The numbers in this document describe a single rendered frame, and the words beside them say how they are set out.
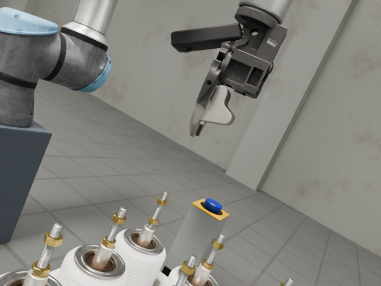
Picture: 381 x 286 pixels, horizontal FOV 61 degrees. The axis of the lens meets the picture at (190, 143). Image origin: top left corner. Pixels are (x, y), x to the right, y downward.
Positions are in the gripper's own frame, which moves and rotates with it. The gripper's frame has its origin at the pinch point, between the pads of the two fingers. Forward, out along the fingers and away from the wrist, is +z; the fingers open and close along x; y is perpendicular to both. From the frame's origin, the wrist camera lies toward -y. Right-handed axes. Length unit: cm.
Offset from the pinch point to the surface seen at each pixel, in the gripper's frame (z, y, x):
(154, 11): -67, -151, 286
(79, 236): 47, -24, 31
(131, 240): 21.9, -1.1, -2.6
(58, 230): 13.6, -3.7, -23.7
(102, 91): 37, -176, 292
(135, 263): 23.8, 1.7, -4.9
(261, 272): 47, 34, 74
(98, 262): 21.6, -1.6, -12.9
